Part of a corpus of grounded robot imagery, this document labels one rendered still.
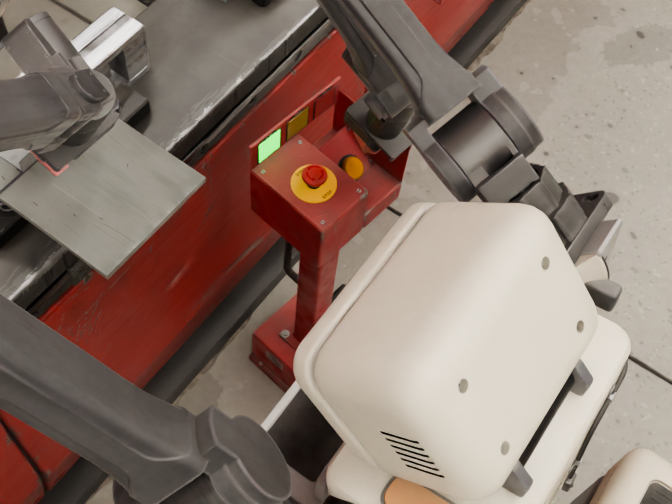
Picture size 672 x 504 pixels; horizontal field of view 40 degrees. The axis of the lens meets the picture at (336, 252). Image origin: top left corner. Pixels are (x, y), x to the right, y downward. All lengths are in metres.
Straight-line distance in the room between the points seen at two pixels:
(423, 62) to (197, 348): 1.32
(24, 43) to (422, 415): 0.59
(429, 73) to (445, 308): 0.30
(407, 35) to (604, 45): 1.97
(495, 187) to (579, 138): 1.71
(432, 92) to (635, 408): 1.47
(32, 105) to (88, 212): 0.32
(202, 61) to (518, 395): 0.89
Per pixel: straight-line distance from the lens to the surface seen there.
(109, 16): 1.41
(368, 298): 0.73
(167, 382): 2.09
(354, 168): 1.53
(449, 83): 0.91
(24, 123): 0.85
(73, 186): 1.20
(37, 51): 1.03
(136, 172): 1.20
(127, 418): 0.67
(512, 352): 0.71
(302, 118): 1.47
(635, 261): 2.45
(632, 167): 2.61
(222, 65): 1.46
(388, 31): 0.91
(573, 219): 0.94
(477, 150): 0.91
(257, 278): 2.18
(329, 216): 1.41
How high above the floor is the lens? 1.98
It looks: 60 degrees down
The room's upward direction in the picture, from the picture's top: 8 degrees clockwise
